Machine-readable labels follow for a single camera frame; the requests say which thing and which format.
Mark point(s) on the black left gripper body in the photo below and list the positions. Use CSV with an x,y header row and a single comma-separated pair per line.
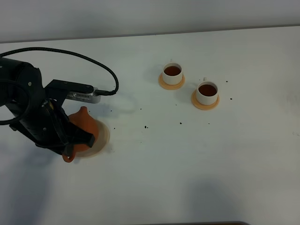
x,y
47,125

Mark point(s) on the brown clay teapot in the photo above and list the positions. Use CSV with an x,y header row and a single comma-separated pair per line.
x,y
86,124

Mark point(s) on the white teacup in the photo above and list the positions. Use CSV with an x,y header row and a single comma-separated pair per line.
x,y
172,73
206,92

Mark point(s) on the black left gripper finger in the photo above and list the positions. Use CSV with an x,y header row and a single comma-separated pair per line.
x,y
69,150
89,139

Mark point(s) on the orange coaster far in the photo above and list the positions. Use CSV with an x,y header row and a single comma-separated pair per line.
x,y
170,87

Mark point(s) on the orange coaster near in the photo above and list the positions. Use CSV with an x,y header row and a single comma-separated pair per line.
x,y
203,107

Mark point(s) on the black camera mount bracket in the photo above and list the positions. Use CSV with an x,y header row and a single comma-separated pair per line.
x,y
57,90

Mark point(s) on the white teacup far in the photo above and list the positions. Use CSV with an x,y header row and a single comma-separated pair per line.
x,y
172,73

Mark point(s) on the white teacup near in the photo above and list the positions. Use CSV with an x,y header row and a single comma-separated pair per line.
x,y
206,92

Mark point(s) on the beige round teapot coaster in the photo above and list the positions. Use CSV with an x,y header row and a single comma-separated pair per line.
x,y
99,145

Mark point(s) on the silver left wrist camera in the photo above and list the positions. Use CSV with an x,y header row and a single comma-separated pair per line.
x,y
84,97

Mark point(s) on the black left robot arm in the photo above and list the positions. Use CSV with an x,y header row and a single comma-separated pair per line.
x,y
20,85

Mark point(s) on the orange coaster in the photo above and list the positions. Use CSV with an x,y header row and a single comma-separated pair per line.
x,y
203,107
170,87

